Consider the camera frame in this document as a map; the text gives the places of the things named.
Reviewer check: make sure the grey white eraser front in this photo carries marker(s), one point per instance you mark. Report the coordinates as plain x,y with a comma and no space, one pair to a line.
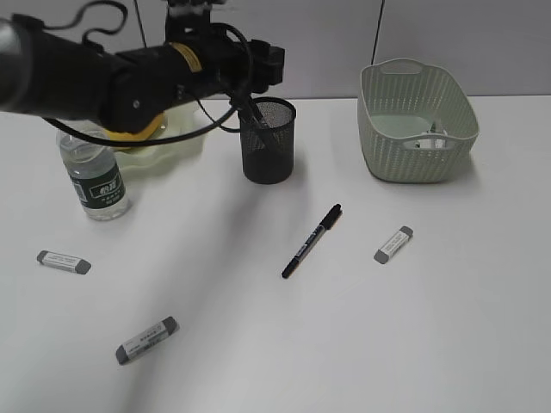
136,346

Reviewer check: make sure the pale green wavy glass plate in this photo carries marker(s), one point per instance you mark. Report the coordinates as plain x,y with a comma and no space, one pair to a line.
179,121

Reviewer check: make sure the pale green woven plastic basket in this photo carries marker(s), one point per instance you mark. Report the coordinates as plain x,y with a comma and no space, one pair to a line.
398,100

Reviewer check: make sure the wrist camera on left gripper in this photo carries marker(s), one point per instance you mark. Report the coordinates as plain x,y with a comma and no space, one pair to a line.
188,17

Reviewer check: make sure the black marker pen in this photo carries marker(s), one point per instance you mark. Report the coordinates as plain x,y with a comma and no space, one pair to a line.
324,225
253,121

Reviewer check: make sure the black mesh pen holder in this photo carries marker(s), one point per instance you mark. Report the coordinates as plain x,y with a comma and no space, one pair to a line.
268,153

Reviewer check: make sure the grey white eraser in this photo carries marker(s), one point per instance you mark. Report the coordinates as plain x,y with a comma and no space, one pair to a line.
136,346
393,244
63,262

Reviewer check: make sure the yellow mango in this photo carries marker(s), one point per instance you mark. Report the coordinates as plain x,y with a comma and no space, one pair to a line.
157,125

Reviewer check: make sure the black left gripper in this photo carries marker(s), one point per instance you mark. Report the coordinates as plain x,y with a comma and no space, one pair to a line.
209,58

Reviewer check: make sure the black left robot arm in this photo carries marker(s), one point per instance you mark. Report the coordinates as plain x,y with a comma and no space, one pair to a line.
51,77

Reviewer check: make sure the clear plastic water bottle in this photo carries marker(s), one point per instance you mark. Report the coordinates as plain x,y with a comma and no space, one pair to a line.
94,173

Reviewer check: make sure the white waste paper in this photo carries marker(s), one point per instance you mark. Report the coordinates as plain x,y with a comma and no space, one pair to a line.
432,143

